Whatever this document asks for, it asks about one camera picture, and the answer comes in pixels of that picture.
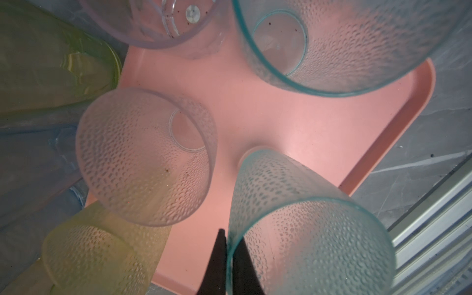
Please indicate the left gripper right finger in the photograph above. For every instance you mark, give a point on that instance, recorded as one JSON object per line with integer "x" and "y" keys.
{"x": 244, "y": 279}

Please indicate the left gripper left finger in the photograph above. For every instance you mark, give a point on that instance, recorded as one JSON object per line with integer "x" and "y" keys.
{"x": 214, "y": 281}

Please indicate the teal glass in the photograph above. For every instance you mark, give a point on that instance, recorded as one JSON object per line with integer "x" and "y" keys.
{"x": 341, "y": 48}
{"x": 304, "y": 235}

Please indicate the peach short glass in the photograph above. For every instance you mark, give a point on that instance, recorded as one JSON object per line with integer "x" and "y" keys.
{"x": 98, "y": 253}

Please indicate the clear short glass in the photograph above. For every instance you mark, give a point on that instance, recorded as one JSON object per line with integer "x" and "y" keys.
{"x": 146, "y": 156}

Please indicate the clear round glass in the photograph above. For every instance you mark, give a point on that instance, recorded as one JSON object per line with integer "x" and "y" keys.
{"x": 188, "y": 28}

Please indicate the green short glass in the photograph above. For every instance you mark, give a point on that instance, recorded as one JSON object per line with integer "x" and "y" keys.
{"x": 34, "y": 281}

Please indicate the pink plastic tray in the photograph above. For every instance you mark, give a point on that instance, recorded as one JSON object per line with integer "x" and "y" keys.
{"x": 341, "y": 139}

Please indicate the blue smooth tall glass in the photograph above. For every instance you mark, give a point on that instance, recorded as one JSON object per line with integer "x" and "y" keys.
{"x": 38, "y": 160}

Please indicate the green tall glass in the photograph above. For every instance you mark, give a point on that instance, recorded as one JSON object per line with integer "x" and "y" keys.
{"x": 47, "y": 63}

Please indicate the aluminium front rail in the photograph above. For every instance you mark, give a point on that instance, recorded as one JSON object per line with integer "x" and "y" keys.
{"x": 433, "y": 240}

